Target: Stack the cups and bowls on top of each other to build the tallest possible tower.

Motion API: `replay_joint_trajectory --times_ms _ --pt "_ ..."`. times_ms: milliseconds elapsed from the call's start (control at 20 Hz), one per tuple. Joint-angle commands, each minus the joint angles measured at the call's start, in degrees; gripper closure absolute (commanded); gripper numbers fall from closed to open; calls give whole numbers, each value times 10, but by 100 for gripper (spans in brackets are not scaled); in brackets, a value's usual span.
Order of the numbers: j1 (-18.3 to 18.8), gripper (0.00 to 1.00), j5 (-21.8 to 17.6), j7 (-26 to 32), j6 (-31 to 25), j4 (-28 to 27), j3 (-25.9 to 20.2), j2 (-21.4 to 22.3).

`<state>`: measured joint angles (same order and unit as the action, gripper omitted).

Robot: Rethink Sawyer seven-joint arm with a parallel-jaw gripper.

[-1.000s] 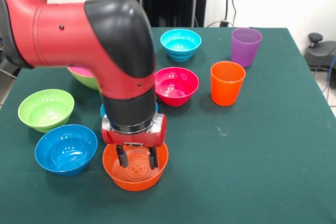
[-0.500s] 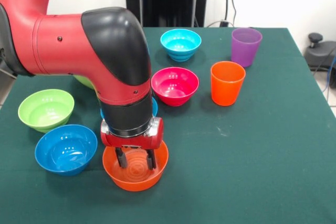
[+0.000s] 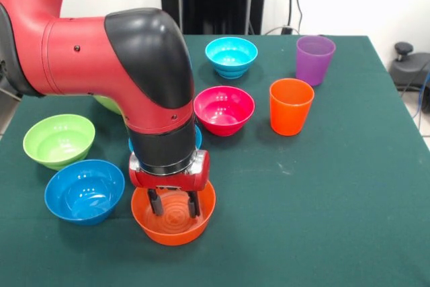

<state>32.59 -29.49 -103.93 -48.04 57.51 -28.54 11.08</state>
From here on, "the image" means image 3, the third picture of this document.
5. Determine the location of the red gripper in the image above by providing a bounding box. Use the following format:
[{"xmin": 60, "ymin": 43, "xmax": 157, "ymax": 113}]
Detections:
[{"xmin": 128, "ymin": 149, "xmax": 211, "ymax": 218}]

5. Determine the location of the orange bowl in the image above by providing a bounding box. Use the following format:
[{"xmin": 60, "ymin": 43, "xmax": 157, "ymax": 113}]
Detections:
[{"xmin": 130, "ymin": 181, "xmax": 217, "ymax": 247}]

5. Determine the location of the wide light blue bowl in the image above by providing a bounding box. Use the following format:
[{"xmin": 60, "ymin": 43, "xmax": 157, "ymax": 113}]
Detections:
[{"xmin": 128, "ymin": 124, "xmax": 203, "ymax": 153}]

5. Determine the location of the small red bowl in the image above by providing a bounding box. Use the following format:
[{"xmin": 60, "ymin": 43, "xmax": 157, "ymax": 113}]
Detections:
[{"xmin": 193, "ymin": 85, "xmax": 255, "ymax": 137}]

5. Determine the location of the dark blue bowl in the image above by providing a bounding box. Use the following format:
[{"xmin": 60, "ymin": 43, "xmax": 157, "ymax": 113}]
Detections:
[{"xmin": 44, "ymin": 159, "xmax": 126, "ymax": 227}]

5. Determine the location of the large green bowl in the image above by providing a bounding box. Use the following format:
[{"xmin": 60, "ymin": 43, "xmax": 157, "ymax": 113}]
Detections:
[{"xmin": 93, "ymin": 95, "xmax": 123, "ymax": 116}]

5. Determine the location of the dark green tablecloth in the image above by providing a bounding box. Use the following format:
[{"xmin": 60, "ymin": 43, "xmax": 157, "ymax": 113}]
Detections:
[{"xmin": 0, "ymin": 33, "xmax": 430, "ymax": 287}]

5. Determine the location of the small green bowl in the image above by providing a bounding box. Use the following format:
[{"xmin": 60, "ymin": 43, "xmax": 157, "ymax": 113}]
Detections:
[{"xmin": 22, "ymin": 114, "xmax": 96, "ymax": 171}]

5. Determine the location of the orange cup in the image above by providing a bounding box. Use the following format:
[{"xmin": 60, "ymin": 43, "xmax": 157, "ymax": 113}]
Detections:
[{"xmin": 269, "ymin": 78, "xmax": 315, "ymax": 137}]

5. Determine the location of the small light blue footed bowl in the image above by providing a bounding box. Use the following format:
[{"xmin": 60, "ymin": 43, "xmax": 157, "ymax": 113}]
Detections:
[{"xmin": 205, "ymin": 36, "xmax": 259, "ymax": 80}]

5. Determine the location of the purple cup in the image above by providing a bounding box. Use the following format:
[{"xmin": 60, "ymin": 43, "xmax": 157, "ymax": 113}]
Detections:
[{"xmin": 295, "ymin": 35, "xmax": 337, "ymax": 87}]

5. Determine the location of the black equipment with knob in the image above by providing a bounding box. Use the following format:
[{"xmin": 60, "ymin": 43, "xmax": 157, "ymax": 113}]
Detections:
[{"xmin": 389, "ymin": 42, "xmax": 430, "ymax": 115}]

